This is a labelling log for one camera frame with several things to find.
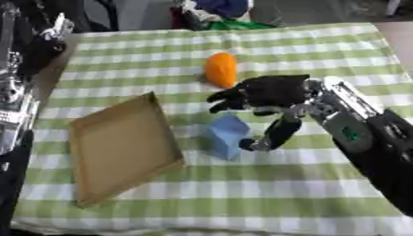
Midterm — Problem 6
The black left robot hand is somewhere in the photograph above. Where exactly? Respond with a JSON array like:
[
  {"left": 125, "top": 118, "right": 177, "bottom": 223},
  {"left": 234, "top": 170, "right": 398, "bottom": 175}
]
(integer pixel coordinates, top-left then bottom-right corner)
[{"left": 20, "top": 36, "right": 68, "bottom": 77}]

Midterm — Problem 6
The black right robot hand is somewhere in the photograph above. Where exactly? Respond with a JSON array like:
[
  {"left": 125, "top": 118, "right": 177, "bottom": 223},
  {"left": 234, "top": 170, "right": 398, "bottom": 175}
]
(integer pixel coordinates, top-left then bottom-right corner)
[{"left": 205, "top": 74, "right": 325, "bottom": 152}]

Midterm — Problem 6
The tan cardboard box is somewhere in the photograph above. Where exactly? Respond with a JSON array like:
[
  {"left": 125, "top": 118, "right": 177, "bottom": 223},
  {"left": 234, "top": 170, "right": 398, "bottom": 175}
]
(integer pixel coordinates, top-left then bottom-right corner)
[{"left": 67, "top": 90, "right": 187, "bottom": 208}]

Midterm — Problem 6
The blue carton-shaped block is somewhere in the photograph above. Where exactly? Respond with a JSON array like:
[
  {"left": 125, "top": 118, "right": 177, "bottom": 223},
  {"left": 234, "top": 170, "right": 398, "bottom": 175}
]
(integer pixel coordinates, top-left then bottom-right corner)
[{"left": 205, "top": 113, "right": 252, "bottom": 161}]

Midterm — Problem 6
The black chair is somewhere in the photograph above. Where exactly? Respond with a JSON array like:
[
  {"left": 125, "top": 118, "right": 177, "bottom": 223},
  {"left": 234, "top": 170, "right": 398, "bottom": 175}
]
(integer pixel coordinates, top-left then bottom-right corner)
[{"left": 63, "top": 0, "right": 122, "bottom": 33}]

